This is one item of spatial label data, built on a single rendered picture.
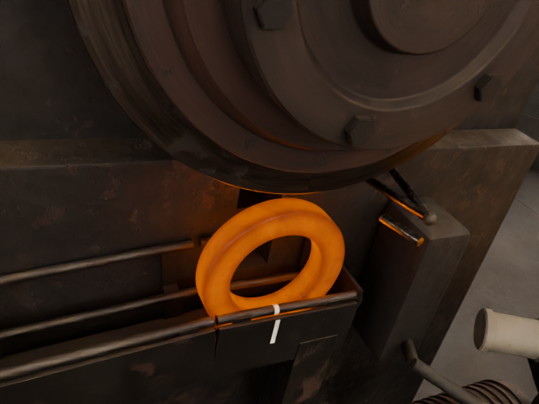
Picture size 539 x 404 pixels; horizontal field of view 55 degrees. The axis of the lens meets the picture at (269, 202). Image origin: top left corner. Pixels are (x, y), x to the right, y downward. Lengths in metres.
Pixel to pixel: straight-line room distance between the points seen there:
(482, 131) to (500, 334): 0.31
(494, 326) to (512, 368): 1.08
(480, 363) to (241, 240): 1.34
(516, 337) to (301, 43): 0.56
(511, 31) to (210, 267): 0.36
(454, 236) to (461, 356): 1.10
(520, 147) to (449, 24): 0.50
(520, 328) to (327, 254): 0.30
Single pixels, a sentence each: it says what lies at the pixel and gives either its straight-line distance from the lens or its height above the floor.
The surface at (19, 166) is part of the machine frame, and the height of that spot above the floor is 0.87.
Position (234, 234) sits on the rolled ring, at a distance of 0.56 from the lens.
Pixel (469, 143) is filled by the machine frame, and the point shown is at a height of 0.87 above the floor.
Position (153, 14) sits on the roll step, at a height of 1.05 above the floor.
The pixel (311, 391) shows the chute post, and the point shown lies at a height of 0.54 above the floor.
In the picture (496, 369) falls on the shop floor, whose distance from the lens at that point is 1.82.
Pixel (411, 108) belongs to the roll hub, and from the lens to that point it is 0.43.
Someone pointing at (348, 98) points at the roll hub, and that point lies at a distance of 0.39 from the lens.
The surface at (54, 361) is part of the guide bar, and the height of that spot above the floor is 0.70.
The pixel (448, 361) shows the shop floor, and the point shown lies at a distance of 1.75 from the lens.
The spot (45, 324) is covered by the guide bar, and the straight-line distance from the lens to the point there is 0.64.
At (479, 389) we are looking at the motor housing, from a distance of 0.93.
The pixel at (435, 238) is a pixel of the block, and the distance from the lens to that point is 0.70.
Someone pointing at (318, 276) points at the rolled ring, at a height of 0.74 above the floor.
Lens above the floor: 1.14
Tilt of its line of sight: 32 degrees down
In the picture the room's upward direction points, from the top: 12 degrees clockwise
